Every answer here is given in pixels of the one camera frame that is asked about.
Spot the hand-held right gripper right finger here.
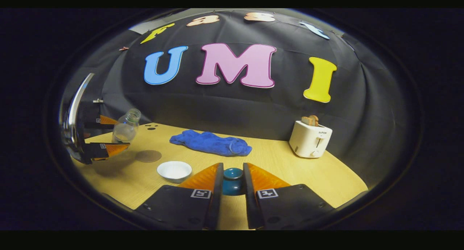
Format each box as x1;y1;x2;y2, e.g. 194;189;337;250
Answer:
243;163;335;230

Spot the black backdrop cloth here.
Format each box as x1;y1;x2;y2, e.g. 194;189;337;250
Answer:
60;9;410;189

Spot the white toaster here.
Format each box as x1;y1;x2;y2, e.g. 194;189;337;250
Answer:
289;120;333;159

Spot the blue towel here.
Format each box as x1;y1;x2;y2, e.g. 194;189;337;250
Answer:
169;130;252;157

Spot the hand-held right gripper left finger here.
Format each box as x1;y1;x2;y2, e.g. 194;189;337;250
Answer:
135;163;224;230

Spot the white bowl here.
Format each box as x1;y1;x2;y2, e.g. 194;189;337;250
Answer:
157;161;192;183

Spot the teal teacup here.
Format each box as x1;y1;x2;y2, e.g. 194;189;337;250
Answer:
222;177;245;196

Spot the clear plastic water bottle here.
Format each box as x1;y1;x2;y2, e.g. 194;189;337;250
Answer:
112;108;141;144

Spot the teal teacup lid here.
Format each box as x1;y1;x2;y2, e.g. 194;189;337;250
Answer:
223;168;244;180

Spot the round brown coaster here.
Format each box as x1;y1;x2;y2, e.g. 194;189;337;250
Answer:
135;150;162;163

